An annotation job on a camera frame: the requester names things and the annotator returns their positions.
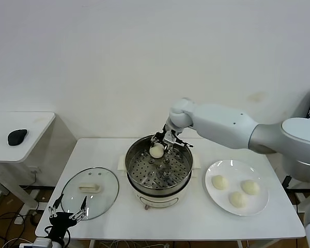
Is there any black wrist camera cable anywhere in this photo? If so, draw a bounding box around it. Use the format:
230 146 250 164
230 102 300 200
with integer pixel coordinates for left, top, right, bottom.
173 138 194 149

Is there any white round plate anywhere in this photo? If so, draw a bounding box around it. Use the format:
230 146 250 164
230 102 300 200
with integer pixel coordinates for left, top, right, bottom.
205 159 270 216

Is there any glass lid with cream handle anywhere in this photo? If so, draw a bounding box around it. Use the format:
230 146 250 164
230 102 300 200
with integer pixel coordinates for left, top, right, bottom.
60 167 119 221

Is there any cream electric cooker base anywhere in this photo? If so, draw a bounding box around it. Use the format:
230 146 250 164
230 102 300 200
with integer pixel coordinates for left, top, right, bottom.
117 153 202 210

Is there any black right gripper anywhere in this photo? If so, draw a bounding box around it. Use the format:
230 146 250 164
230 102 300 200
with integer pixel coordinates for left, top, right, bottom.
149 123 183 155

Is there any white side table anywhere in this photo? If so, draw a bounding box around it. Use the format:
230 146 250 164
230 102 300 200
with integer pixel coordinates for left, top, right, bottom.
0 111 78 216

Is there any black computer mouse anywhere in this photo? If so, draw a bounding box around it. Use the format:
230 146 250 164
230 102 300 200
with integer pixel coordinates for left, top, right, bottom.
7 128 28 147

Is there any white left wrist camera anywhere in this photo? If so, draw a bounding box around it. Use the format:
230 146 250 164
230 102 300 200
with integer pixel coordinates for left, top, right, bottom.
19 237 54 248

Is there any white steamed baozi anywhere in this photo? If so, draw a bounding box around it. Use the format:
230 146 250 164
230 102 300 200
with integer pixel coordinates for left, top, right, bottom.
211 175 229 191
240 179 261 195
149 144 165 159
228 191 248 208

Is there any stainless steel steamer basket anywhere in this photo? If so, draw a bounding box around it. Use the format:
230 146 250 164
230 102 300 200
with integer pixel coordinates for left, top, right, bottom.
125 133 194 193

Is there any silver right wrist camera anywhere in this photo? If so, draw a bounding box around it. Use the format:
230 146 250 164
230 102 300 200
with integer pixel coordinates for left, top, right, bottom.
162 130 177 145

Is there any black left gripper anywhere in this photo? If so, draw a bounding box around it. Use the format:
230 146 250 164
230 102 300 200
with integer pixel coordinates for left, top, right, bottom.
48 193 90 235

